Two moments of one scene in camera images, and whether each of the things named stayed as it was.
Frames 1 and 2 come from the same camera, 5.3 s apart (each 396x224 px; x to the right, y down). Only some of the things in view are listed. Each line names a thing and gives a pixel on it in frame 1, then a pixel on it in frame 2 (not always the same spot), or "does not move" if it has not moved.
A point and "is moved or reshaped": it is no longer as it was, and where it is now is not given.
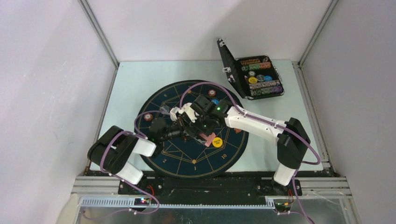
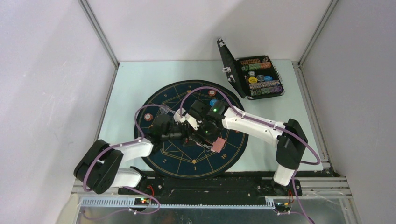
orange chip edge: [148, 117] does not move
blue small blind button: [215, 101] does not move
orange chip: [211, 92] does not move
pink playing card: [208, 138] is moved or reshaped
